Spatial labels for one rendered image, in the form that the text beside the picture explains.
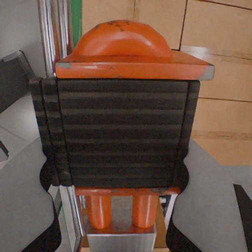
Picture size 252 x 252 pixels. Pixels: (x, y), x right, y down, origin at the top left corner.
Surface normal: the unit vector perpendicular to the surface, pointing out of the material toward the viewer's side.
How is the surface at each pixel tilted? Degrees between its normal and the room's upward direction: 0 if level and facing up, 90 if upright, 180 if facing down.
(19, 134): 0
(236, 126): 0
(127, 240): 0
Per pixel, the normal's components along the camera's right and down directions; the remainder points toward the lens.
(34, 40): 0.04, 0.48
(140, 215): -0.41, 0.43
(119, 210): 0.02, -0.88
